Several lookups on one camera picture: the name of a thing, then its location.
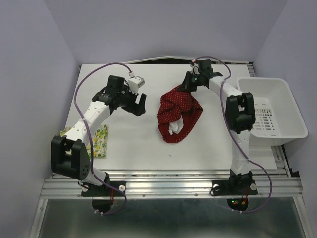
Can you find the white plastic basket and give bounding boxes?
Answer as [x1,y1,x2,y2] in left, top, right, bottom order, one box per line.
[237,77,308,146]

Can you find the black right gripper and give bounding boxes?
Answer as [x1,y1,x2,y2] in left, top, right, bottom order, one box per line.
[176,71,203,92]

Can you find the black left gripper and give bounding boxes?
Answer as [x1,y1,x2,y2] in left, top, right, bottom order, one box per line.
[117,85,146,116]

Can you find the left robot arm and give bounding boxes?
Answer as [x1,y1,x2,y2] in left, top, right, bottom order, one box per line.
[51,75,146,195]

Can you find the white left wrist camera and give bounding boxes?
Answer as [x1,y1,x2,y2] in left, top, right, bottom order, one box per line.
[127,72,145,94]

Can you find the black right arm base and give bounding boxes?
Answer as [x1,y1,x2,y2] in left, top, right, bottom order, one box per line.
[209,179,258,213]

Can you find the lemon print folded skirt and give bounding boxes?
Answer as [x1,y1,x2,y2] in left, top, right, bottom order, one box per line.
[58,124,109,159]

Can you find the red polka dot skirt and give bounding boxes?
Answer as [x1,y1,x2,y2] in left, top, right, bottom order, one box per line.
[157,85,203,143]

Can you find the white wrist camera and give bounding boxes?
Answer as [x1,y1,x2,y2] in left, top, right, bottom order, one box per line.
[127,72,145,94]
[190,59,200,75]

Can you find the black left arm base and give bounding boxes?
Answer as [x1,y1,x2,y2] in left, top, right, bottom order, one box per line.
[77,180,126,216]

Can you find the purple cable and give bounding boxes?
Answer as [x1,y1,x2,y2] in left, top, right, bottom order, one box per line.
[74,61,132,216]
[195,56,274,214]

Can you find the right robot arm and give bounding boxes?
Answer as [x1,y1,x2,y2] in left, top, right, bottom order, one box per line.
[178,57,256,193]

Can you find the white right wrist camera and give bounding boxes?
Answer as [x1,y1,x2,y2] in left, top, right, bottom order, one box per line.
[190,59,200,75]

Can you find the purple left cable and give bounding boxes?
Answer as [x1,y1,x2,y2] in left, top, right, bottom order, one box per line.
[74,61,132,216]

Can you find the aluminium frame rail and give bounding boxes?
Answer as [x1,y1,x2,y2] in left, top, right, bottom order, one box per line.
[40,169,303,199]

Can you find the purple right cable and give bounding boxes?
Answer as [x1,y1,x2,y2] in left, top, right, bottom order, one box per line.
[195,56,274,214]

